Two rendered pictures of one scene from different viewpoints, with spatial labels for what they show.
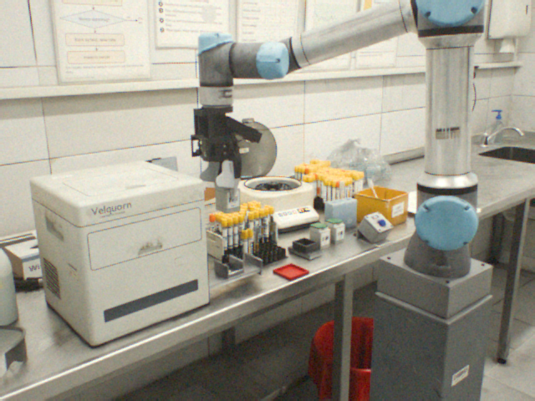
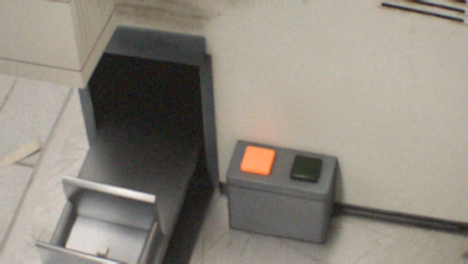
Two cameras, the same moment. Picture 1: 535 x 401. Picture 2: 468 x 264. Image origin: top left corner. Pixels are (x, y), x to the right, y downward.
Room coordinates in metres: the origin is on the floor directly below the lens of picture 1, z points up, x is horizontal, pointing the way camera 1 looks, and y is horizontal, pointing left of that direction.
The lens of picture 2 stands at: (1.49, 0.00, 1.37)
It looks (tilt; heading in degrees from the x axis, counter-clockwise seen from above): 49 degrees down; 147
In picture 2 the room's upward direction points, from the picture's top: 2 degrees counter-clockwise
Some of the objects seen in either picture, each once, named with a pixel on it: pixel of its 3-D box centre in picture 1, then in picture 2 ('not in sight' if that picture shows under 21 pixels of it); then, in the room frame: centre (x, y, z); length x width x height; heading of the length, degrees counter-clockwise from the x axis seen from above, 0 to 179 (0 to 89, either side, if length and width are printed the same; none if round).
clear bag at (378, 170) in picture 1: (369, 162); not in sight; (2.30, -0.44, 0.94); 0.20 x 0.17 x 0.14; 114
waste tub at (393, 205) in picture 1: (380, 206); not in sight; (1.68, -0.37, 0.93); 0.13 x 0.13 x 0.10; 46
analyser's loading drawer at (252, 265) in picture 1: (221, 272); (113, 215); (1.17, 0.12, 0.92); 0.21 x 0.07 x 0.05; 131
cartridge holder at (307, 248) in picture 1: (305, 247); not in sight; (1.40, -0.09, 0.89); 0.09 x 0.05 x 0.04; 42
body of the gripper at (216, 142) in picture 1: (215, 133); not in sight; (1.17, 0.13, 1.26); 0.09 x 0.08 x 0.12; 130
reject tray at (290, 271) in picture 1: (291, 271); not in sight; (1.27, -0.05, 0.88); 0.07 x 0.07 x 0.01; 41
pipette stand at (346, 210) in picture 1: (340, 215); not in sight; (1.59, -0.22, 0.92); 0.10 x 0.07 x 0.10; 123
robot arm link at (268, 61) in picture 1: (262, 60); not in sight; (1.16, 0.02, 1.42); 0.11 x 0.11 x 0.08; 72
